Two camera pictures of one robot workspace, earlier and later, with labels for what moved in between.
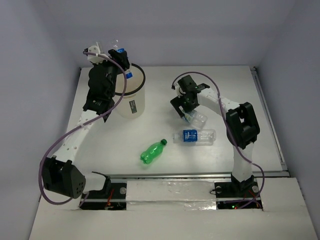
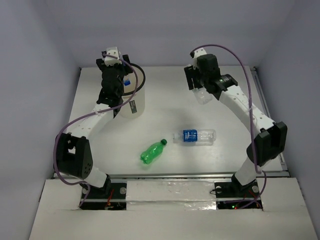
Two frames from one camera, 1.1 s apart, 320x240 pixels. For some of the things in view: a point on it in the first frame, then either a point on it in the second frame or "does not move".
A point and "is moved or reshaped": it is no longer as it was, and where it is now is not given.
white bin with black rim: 133,104 does not move
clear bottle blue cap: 117,46 → 127,82
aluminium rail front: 274,174 does not move
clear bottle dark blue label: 203,137 does not move
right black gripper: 177,102 → 190,72
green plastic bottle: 153,151 does not move
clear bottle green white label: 195,118 is moved or reshaped
